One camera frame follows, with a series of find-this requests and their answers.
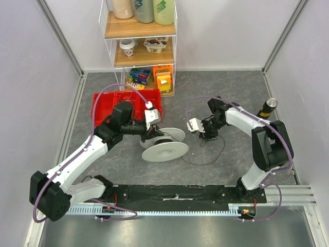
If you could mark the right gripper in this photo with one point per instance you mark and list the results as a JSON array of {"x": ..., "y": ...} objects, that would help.
[{"x": 206, "y": 130}]

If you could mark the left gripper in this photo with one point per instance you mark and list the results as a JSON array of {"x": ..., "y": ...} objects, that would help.
[{"x": 153, "y": 131}]

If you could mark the white perforated spool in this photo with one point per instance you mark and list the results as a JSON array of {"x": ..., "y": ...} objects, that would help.
[{"x": 165, "y": 148}]

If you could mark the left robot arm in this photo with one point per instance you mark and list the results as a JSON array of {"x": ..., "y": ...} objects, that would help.
[{"x": 53, "y": 193}]

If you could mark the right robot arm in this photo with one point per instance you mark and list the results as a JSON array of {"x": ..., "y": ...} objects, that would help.
[{"x": 271, "y": 146}]

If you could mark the yellow candy pack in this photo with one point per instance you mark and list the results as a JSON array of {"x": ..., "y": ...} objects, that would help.
[{"x": 131, "y": 82}]

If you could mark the red compartment bin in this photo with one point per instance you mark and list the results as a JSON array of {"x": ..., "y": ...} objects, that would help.
[{"x": 108, "y": 100}]

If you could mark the blue green sponge pack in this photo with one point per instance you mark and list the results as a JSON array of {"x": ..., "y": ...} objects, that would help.
[{"x": 140, "y": 76}]

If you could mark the orange yellow sponge box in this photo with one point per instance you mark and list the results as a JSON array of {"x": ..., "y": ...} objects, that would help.
[{"x": 163, "y": 77}]

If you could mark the black yellow can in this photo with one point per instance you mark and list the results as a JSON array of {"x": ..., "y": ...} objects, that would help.
[{"x": 267, "y": 108}]

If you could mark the white pudding cup pack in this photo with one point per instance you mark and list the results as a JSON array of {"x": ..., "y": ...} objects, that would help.
[{"x": 156, "y": 45}]

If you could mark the white paper cup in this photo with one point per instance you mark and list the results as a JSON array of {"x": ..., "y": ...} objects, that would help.
[{"x": 128, "y": 47}]

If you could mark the light green bottle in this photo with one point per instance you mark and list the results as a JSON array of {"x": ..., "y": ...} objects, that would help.
[{"x": 164, "y": 11}]

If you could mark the grey green bottle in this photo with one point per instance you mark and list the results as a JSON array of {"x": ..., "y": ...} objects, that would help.
[{"x": 143, "y": 10}]

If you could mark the beige bottle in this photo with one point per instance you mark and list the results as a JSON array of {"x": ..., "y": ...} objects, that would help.
[{"x": 122, "y": 9}]

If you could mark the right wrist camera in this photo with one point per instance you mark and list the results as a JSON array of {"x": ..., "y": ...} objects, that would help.
[{"x": 195, "y": 125}]

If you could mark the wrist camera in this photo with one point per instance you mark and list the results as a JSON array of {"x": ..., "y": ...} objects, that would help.
[
  {"x": 195, "y": 125},
  {"x": 152, "y": 117}
]

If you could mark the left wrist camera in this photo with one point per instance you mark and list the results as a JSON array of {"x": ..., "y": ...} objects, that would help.
[{"x": 152, "y": 117}]

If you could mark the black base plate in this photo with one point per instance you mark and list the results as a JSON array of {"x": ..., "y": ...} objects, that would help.
[{"x": 179, "y": 197}]

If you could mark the white wire wooden shelf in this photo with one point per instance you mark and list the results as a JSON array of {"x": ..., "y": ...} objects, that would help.
[{"x": 114, "y": 30}]

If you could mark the grey cable duct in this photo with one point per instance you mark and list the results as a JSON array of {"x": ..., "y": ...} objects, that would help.
[{"x": 94, "y": 209}]

